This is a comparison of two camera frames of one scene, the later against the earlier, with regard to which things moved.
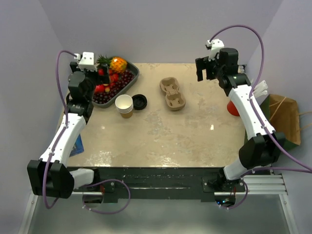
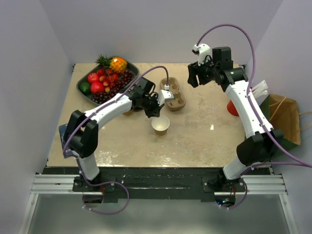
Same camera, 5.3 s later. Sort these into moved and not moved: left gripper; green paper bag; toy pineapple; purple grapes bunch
Moved: left gripper
Not moved: green paper bag; toy pineapple; purple grapes bunch
